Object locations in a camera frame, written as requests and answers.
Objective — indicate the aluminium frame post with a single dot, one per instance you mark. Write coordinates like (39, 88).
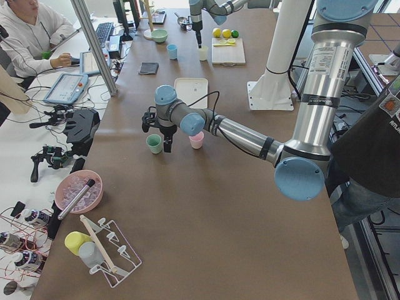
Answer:
(83, 16)

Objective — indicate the wooden cup tree stand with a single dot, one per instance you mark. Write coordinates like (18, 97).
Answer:
(147, 32)

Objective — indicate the mint green bowl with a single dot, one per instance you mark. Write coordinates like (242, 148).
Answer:
(159, 35)

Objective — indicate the white wire cup rack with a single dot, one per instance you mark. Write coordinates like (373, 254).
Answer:
(120, 259)

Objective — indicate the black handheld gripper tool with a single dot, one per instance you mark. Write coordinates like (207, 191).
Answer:
(55, 157)

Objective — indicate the pink cup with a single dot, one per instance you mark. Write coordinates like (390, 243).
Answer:
(197, 140)

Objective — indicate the black monitor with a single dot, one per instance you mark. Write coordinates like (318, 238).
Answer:
(120, 10)

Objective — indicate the pink bowl with ice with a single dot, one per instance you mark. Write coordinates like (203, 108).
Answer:
(74, 183)

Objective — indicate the mint green cup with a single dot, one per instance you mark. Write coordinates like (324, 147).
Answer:
(154, 143)

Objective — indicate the metal scoop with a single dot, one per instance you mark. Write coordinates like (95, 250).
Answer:
(184, 22)

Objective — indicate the yellow plastic knife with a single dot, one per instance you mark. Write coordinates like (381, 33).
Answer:
(223, 44)

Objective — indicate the blue teach pendant rear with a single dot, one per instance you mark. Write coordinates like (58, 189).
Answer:
(88, 64)

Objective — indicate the blue teach pendant front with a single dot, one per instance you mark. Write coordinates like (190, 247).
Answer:
(67, 89)

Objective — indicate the dark grey cloth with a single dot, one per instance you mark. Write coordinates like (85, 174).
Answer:
(149, 68)

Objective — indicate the black keyboard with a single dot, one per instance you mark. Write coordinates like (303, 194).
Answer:
(103, 32)

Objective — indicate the cream plastic tray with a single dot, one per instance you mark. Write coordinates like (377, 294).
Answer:
(192, 92)

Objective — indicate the yellow lemon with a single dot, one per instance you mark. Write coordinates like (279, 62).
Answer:
(226, 33)
(216, 32)

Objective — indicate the yellow cup on rack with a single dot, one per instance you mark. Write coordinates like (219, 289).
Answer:
(74, 240)

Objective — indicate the seated person white hoodie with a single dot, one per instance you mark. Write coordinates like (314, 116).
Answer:
(34, 29)

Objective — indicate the metal muddler rod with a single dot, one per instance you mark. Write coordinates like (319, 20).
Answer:
(76, 199)

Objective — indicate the yellow lemon middle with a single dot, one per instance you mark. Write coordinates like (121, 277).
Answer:
(226, 33)

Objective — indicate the standing person dark shirt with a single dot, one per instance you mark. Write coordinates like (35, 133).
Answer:
(367, 158)

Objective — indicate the light blue cup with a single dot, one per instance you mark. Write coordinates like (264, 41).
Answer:
(172, 51)

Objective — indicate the yellow lemon left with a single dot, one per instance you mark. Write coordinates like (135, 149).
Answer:
(216, 32)

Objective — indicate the cream white cup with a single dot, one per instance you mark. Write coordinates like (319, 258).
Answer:
(203, 53)

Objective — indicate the green lime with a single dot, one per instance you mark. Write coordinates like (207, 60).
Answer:
(234, 34)

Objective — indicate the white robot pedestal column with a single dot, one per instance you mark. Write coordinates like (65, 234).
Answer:
(272, 91)

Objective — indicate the blue teach pendant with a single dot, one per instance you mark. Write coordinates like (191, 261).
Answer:
(88, 64)
(67, 89)

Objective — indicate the wooden cutting board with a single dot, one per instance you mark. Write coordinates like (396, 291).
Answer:
(228, 56)

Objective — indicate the grey cup on rack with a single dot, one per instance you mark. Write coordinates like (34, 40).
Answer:
(90, 254)

